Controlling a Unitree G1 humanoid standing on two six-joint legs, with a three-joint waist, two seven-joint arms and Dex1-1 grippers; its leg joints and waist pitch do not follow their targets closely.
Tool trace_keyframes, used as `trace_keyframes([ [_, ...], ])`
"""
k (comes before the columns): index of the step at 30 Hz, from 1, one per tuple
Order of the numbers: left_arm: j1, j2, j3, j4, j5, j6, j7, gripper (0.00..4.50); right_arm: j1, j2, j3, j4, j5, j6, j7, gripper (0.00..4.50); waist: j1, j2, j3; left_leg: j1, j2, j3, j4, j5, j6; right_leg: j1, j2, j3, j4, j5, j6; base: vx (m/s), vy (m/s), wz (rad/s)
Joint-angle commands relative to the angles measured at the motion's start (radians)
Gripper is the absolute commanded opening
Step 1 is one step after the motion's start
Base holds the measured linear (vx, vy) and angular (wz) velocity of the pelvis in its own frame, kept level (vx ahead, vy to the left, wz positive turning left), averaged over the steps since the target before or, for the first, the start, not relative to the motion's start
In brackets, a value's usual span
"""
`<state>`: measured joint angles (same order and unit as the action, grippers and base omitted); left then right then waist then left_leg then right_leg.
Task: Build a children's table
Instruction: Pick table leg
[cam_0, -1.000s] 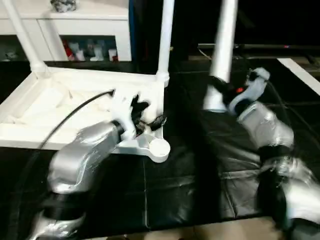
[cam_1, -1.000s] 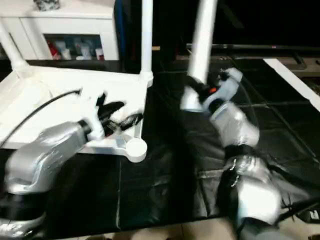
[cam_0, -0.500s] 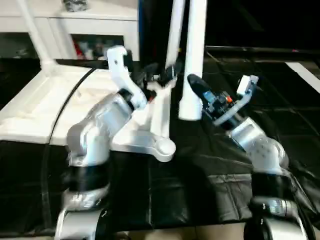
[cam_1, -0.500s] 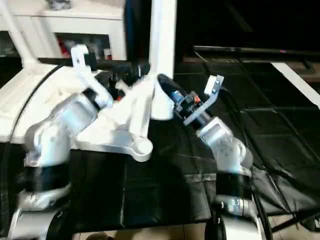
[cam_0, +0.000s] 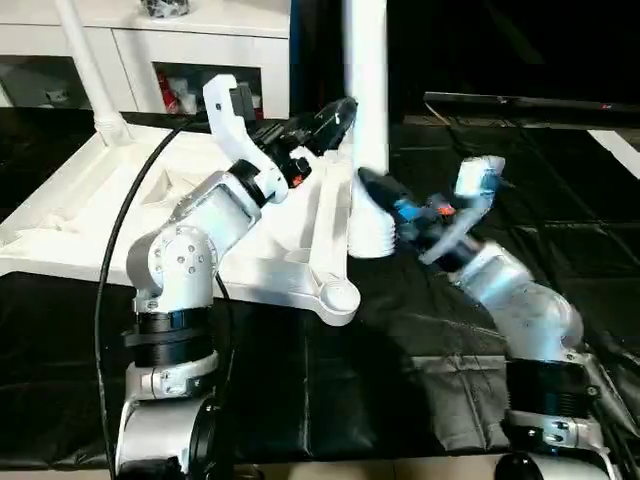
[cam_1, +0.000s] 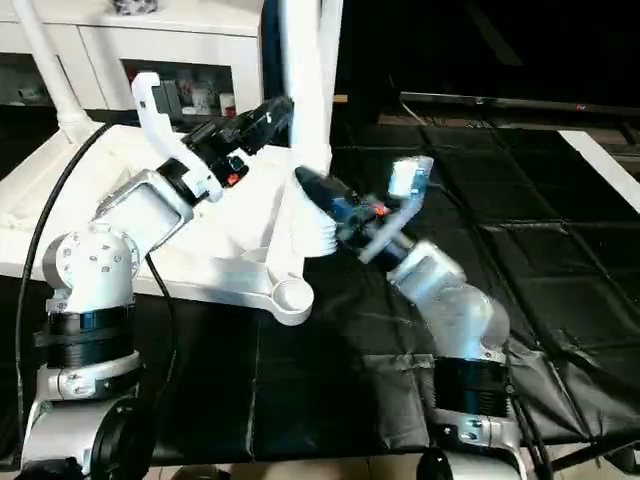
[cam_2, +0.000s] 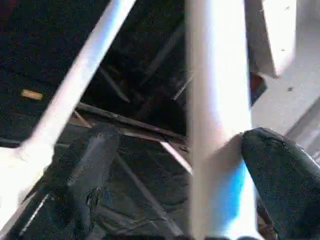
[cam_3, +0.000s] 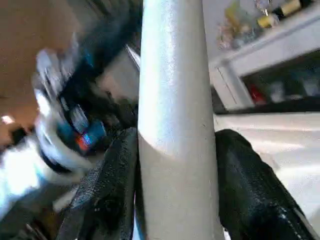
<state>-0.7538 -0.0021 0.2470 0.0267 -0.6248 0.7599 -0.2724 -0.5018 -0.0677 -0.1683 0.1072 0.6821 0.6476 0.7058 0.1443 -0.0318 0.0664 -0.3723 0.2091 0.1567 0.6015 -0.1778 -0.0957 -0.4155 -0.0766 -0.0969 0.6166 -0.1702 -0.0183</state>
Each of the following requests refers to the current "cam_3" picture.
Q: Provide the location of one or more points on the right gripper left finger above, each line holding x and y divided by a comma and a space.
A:
107, 195

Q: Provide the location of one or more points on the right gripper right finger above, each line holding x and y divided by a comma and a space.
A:
255, 200

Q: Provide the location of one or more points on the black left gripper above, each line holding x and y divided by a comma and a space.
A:
85, 115

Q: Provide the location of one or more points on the white plastic table top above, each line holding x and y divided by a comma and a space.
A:
290, 145

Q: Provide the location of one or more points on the white plastic table leg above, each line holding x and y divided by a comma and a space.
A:
175, 125

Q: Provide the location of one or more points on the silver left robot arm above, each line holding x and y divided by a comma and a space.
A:
15, 170

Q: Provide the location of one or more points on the red bottle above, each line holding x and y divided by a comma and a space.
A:
256, 93

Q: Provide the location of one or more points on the white glass-door cabinet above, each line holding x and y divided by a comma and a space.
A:
270, 50

